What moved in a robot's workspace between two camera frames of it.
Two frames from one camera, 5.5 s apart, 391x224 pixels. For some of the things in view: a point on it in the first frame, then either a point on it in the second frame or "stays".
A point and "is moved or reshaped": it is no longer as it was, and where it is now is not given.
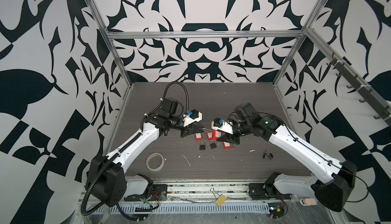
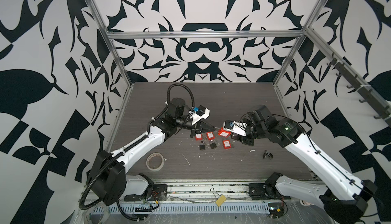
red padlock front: x=227 y=145 stays
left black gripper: x=188 y=130 → x=197 y=129
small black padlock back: x=202 y=146 stays
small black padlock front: x=213 y=144 stays
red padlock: x=217 y=134 is moved or reshaped
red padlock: x=198 y=136 stays
